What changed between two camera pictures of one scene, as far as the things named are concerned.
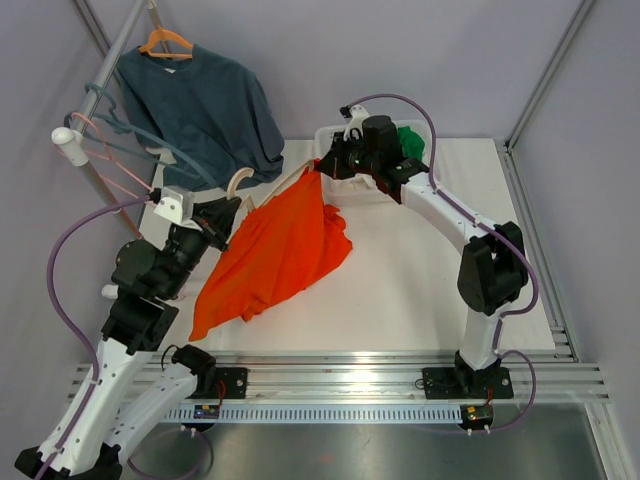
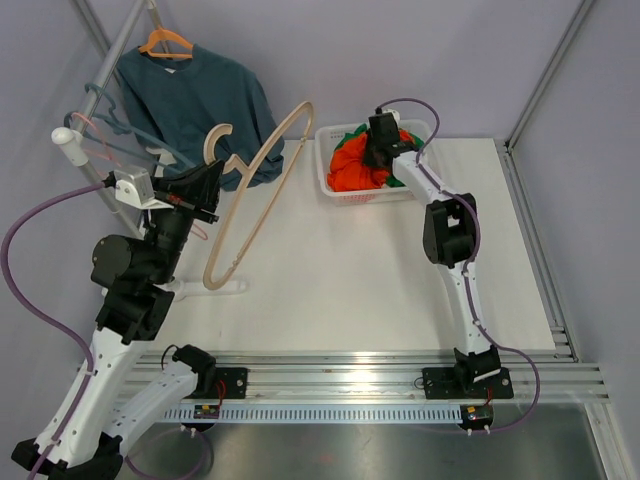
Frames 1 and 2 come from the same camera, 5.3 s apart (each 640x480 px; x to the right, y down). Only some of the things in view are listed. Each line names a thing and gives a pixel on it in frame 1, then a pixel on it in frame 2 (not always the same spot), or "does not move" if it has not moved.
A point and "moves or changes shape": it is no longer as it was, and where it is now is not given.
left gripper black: (215, 220) to (193, 191)
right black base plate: (492, 382) does not move
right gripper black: (334, 163) to (366, 157)
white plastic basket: (361, 190) does not move
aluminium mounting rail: (547, 375) does not move
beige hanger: (247, 202) to (247, 166)
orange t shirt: (278, 250) moves or changes shape
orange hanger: (166, 35) does not move
